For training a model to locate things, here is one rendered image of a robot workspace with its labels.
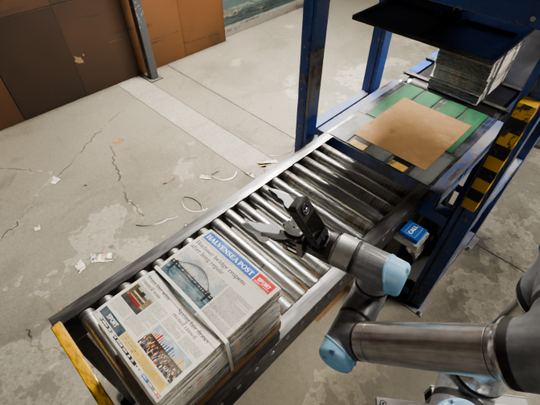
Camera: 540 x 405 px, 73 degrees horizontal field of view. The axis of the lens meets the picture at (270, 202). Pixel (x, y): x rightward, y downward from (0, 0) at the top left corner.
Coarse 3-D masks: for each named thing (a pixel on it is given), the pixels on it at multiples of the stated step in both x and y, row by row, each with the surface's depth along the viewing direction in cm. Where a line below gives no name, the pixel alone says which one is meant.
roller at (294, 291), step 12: (216, 228) 137; (228, 228) 136; (228, 240) 133; (240, 240) 132; (240, 252) 130; (252, 252) 128; (264, 264) 125; (276, 276) 122; (288, 276) 123; (288, 288) 119; (300, 288) 119
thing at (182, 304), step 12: (168, 264) 98; (156, 276) 95; (180, 276) 95; (168, 288) 93; (192, 288) 93; (180, 300) 91; (192, 300) 91; (192, 312) 89; (204, 312) 89; (192, 324) 86; (204, 324) 86; (216, 324) 87; (204, 336) 84; (216, 336) 85; (228, 336) 85; (216, 348) 83; (228, 360) 92; (228, 372) 97
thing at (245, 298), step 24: (216, 240) 103; (192, 264) 98; (216, 264) 97; (240, 264) 97; (216, 288) 93; (240, 288) 92; (264, 288) 92; (216, 312) 89; (240, 312) 88; (264, 312) 94; (240, 336) 90; (264, 336) 103; (240, 360) 99
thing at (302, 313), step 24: (384, 216) 140; (408, 216) 148; (384, 240) 139; (312, 288) 118; (336, 288) 123; (288, 312) 113; (312, 312) 116; (288, 336) 110; (264, 360) 106; (240, 384) 101
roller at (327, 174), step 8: (304, 160) 163; (312, 160) 162; (312, 168) 161; (320, 168) 159; (320, 176) 159; (328, 176) 156; (336, 176) 155; (336, 184) 155; (344, 184) 152; (352, 184) 152; (352, 192) 150; (360, 192) 149; (360, 200) 149; (368, 200) 147; (376, 200) 145; (376, 208) 145; (384, 208) 143; (392, 208) 143
